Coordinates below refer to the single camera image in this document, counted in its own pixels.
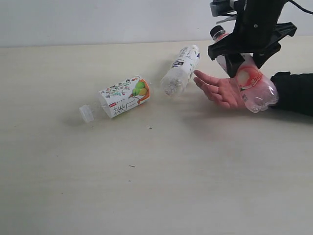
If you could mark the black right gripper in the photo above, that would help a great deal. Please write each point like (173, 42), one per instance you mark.
(256, 30)

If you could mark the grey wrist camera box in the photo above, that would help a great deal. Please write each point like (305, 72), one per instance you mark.
(225, 7)

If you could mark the red peach label bottle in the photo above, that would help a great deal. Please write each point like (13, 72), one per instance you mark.
(255, 89)

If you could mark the tea bottle pear label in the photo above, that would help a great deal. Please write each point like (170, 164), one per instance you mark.
(117, 99)

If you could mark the person's open bare hand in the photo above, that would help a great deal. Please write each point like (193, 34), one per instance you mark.
(223, 92)

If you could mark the clear bottle blue white label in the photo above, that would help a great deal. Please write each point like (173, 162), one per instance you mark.
(178, 76)

